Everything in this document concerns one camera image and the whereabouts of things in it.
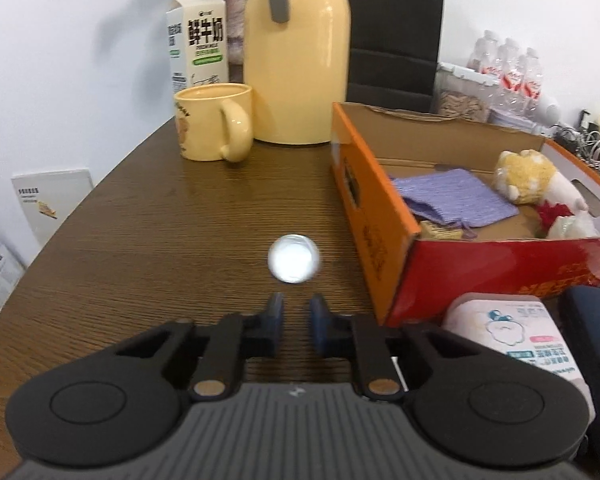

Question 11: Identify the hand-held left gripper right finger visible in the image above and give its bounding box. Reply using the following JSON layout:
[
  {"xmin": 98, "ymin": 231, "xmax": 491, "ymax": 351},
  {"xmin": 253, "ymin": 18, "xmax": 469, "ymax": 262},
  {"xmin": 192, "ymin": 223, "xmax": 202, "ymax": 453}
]
[{"xmin": 307, "ymin": 294, "xmax": 481, "ymax": 403}]

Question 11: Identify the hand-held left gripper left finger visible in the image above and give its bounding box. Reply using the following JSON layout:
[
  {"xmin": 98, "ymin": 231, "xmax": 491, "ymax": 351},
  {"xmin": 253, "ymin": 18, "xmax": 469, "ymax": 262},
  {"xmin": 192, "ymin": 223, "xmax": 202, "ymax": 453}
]
[{"xmin": 115, "ymin": 292, "xmax": 286, "ymax": 403}]

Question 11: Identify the white round lid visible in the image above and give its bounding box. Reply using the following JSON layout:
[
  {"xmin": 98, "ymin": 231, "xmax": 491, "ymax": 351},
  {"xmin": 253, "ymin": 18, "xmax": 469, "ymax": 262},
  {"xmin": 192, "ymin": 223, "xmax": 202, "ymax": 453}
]
[{"xmin": 267, "ymin": 233, "xmax": 321, "ymax": 285}]

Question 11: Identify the red cardboard box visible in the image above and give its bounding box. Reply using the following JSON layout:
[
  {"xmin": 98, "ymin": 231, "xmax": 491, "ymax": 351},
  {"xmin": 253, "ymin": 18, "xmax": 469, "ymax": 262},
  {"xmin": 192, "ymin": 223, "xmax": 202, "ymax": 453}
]
[{"xmin": 330, "ymin": 101, "xmax": 600, "ymax": 328}]

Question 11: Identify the purple knit pouch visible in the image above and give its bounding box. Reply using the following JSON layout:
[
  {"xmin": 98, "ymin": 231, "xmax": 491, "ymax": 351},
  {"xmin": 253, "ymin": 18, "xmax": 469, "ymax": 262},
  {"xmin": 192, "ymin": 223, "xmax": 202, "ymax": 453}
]
[{"xmin": 389, "ymin": 168, "xmax": 521, "ymax": 228}]

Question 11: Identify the white wet wipes pack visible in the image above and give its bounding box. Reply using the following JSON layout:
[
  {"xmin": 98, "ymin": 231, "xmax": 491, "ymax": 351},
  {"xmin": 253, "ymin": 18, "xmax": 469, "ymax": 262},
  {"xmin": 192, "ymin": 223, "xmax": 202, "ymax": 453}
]
[{"xmin": 440, "ymin": 292, "xmax": 597, "ymax": 411}]

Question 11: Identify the yellow white plush hamster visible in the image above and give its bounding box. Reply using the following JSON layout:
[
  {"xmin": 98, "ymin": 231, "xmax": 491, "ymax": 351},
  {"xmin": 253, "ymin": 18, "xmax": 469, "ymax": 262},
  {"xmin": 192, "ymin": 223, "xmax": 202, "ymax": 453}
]
[{"xmin": 492, "ymin": 149, "xmax": 591, "ymax": 213}]

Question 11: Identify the red rose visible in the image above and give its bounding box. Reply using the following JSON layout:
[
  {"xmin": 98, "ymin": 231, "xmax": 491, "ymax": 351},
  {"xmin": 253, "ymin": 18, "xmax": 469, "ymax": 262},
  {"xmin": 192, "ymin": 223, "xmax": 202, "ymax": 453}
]
[{"xmin": 535, "ymin": 200, "xmax": 576, "ymax": 233}]

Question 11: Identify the iridescent plastic bag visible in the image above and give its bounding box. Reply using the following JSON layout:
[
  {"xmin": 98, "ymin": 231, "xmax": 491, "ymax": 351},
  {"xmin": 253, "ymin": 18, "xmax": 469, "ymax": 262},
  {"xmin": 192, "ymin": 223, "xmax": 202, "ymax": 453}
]
[{"xmin": 545, "ymin": 210, "xmax": 600, "ymax": 239}]

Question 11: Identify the navy zip pouch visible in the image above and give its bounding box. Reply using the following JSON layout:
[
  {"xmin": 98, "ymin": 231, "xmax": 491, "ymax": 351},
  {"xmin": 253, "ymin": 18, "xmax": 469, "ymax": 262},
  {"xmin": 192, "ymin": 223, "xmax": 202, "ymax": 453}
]
[{"xmin": 557, "ymin": 285, "xmax": 600, "ymax": 456}]

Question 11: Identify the yellow mug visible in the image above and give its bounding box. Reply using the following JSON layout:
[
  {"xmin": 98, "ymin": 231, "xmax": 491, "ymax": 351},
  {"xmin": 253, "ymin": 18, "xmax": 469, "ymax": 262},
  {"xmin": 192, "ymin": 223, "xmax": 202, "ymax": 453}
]
[{"xmin": 173, "ymin": 83, "xmax": 254, "ymax": 163}]

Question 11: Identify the yellow thermos jug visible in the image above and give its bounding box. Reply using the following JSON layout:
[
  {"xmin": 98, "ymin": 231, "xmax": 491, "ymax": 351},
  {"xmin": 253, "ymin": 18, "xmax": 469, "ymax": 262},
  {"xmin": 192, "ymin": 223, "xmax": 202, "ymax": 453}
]
[{"xmin": 243, "ymin": 0, "xmax": 352, "ymax": 147}]

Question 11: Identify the white sign board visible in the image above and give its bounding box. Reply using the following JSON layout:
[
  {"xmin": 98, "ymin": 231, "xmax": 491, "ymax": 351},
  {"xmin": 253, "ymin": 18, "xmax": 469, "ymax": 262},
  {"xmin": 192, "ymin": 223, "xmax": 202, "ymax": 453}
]
[{"xmin": 11, "ymin": 168, "xmax": 94, "ymax": 248}]

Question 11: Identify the clear container of nuts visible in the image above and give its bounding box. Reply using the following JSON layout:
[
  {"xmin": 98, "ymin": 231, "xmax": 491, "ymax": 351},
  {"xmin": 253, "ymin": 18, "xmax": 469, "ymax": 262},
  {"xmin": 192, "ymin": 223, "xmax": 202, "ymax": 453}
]
[{"xmin": 432, "ymin": 61, "xmax": 501, "ymax": 123}]

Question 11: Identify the white milk carton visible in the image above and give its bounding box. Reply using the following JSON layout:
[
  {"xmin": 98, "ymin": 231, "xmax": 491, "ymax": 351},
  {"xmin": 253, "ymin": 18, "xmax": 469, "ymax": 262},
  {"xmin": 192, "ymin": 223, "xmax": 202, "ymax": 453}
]
[{"xmin": 166, "ymin": 0, "xmax": 230, "ymax": 106}]

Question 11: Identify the black paper bag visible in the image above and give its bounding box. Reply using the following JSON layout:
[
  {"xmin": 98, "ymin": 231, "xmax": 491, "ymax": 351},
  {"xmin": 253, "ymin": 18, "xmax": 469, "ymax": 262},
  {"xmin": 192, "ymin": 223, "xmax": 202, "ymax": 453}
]
[{"xmin": 336, "ymin": 0, "xmax": 446, "ymax": 113}]

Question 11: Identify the mottled purple vase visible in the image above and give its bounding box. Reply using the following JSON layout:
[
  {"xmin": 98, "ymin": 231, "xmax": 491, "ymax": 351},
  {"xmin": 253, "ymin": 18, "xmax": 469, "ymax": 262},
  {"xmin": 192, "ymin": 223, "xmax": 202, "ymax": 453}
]
[{"xmin": 214, "ymin": 0, "xmax": 253, "ymax": 66}]

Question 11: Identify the clear water bottle red label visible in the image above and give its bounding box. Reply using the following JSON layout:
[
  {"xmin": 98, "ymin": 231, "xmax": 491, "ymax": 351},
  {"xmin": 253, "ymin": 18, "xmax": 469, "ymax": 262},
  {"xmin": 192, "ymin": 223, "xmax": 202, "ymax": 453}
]
[
  {"xmin": 467, "ymin": 30, "xmax": 501, "ymax": 76},
  {"xmin": 495, "ymin": 37, "xmax": 523, "ymax": 111},
  {"xmin": 517, "ymin": 47, "xmax": 546, "ymax": 116}
]

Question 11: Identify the black cable bundle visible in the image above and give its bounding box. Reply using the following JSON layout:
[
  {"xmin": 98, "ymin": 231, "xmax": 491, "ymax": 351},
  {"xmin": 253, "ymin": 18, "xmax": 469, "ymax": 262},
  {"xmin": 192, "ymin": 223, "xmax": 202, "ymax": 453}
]
[{"xmin": 550, "ymin": 125, "xmax": 588, "ymax": 156}]

